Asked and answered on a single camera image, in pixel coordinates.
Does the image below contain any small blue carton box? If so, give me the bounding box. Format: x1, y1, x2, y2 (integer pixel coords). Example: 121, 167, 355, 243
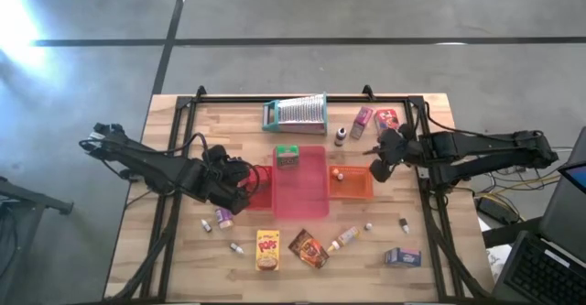
384, 246, 423, 268

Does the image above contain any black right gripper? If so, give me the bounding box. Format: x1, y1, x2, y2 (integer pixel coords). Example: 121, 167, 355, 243
363, 124, 422, 183

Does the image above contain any green Apple Jacks box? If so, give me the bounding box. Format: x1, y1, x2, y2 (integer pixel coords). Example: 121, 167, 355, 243
275, 144, 300, 170

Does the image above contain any grey laptop with screen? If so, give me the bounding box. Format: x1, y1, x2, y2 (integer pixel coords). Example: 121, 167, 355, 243
537, 125, 586, 251

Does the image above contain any orange plastic basket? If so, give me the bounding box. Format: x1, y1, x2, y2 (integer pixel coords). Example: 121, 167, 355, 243
327, 165, 375, 201

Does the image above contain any red plastic basket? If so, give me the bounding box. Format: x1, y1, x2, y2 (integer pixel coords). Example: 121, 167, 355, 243
245, 166, 276, 212

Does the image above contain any brown taco seasoning packet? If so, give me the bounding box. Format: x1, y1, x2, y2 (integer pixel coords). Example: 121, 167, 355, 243
288, 228, 331, 269

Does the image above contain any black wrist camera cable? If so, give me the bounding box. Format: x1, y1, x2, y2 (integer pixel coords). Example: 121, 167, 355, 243
168, 132, 219, 156

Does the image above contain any teal metal box grater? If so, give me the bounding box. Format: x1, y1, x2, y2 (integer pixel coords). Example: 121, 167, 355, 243
261, 93, 329, 136

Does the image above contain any red Froot Loops box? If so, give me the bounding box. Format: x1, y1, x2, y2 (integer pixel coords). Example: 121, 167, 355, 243
374, 107, 401, 136

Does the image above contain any yellow mustard squeeze bottle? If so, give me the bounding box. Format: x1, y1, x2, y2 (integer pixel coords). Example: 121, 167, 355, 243
326, 225, 361, 254

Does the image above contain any black laptop with keyboard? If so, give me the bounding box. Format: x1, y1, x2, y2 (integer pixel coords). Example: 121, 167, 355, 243
492, 229, 586, 305

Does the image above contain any black power strip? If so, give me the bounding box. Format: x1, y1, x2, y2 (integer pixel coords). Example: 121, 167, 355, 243
475, 197, 519, 226

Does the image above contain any black aluminium rig frame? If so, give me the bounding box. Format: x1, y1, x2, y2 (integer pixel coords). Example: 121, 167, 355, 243
103, 84, 495, 305

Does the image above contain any yellow Corn Pops box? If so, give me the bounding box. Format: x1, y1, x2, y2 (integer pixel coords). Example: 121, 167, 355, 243
255, 229, 281, 272

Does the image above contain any grey side table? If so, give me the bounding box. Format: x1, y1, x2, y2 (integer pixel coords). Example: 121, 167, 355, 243
0, 176, 74, 305

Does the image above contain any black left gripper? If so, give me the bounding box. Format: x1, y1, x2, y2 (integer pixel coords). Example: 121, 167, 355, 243
201, 144, 253, 215

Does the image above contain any pink Raisin Bran box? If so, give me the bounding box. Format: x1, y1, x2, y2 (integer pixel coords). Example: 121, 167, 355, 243
349, 106, 375, 140

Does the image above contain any purple-label spice jar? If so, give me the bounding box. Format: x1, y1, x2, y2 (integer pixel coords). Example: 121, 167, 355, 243
214, 206, 235, 231

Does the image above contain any pink translucent plastic bin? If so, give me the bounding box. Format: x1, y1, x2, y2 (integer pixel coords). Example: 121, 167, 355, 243
272, 145, 331, 221

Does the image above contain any yellow floor cable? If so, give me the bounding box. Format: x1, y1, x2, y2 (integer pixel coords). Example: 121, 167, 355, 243
475, 172, 563, 205

